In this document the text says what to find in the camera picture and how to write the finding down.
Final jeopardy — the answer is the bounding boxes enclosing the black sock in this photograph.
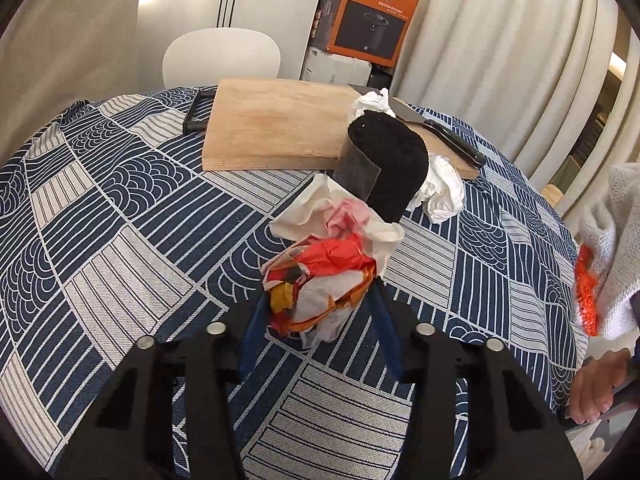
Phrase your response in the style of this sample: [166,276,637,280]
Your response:
[333,110,428,223]

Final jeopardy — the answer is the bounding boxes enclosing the white styrofoam box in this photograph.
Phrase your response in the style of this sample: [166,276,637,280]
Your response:
[300,47,372,86]

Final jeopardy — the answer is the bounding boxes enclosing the cream curtain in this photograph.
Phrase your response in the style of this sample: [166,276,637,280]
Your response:
[392,0,620,190]

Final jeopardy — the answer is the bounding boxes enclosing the orange Philips box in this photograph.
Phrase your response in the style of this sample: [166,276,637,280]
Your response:
[309,0,420,67]

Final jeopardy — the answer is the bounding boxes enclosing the blue white patterned tablecloth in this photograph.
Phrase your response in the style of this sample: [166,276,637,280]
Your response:
[1,88,587,479]

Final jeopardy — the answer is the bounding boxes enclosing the wooden cutting board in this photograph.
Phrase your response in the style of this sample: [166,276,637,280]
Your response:
[200,78,482,181]

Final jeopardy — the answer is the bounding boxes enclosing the white chair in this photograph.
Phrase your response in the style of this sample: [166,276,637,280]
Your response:
[162,27,281,88]

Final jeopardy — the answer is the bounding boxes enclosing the black handle beside board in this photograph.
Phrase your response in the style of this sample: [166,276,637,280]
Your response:
[182,87,217,136]

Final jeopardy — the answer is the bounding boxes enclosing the white tissue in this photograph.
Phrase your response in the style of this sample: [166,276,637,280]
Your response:
[349,84,477,224]

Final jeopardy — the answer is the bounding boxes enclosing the white wardrobe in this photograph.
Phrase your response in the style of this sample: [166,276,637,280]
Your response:
[137,0,319,90]

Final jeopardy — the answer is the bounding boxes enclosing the person right hand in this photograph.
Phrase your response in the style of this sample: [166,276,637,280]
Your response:
[568,349,631,425]

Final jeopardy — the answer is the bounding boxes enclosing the red white paper trash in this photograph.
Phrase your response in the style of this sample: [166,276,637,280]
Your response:
[260,174,405,347]

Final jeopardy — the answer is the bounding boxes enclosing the cleaver knife black handle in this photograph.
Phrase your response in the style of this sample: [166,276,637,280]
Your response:
[349,84,488,169]

